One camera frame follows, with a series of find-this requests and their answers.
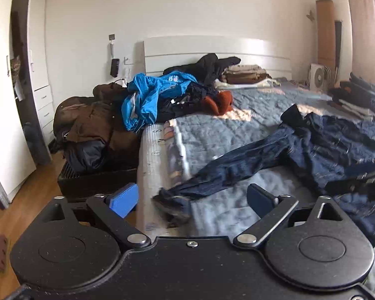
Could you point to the white wardrobe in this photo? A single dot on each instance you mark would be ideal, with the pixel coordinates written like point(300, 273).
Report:
point(0, 100)

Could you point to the white headboard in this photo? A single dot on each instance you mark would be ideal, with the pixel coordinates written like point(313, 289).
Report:
point(190, 50)

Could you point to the white wall socket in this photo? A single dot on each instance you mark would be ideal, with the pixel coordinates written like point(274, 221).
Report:
point(128, 60)

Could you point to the dark blue denim jeans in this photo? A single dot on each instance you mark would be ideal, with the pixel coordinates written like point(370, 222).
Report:
point(331, 150)

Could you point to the bright blue jacket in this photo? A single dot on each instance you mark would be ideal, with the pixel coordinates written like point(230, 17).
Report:
point(147, 100)

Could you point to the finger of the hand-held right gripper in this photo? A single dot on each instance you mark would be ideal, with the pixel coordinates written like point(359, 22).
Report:
point(362, 184)

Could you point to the white box fan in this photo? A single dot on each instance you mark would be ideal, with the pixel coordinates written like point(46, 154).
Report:
point(318, 76)

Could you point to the rust orange sweater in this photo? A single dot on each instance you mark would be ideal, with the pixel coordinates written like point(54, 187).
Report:
point(220, 101)

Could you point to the cat picture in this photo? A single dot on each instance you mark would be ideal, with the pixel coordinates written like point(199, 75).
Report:
point(15, 65)

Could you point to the grey-blue bundle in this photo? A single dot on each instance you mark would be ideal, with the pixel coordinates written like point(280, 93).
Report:
point(34, 143)

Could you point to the heap of dark clothes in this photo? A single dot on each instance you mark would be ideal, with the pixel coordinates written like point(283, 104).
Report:
point(181, 104)

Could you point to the hanging black brush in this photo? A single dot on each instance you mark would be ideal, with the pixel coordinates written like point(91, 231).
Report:
point(114, 67)

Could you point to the black storage box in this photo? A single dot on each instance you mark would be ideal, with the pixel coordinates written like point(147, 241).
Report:
point(93, 184)

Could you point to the pile of dark folded clothes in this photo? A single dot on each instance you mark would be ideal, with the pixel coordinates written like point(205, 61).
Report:
point(362, 97)

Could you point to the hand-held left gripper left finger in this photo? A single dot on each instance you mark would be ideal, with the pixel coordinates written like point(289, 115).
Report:
point(125, 198)

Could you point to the white printed mattress pad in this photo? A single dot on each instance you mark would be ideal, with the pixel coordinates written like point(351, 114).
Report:
point(153, 162)

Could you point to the stack of folded brown clothes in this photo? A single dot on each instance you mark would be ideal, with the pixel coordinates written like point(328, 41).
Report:
point(243, 75)

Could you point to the grey-blue bed quilt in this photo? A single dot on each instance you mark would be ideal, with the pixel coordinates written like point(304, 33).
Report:
point(237, 131)

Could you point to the butterfly wall decoration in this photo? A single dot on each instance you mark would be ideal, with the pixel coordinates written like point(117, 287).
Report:
point(311, 15)

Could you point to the brown coat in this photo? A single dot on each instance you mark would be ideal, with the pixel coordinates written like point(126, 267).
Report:
point(93, 122)

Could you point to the beige curtain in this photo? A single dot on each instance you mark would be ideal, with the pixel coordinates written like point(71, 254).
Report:
point(362, 22)

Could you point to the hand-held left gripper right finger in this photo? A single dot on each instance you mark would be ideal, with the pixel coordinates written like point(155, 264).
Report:
point(259, 197)

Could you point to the black puffer jacket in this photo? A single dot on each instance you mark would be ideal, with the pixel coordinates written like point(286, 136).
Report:
point(87, 156)

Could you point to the brown cardboard panel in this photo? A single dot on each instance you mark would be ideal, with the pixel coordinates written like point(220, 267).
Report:
point(325, 31)

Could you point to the black garment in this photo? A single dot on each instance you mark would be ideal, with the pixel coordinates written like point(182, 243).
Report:
point(206, 65)

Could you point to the white drawer cabinet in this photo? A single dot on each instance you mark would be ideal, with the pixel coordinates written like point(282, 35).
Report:
point(40, 53)

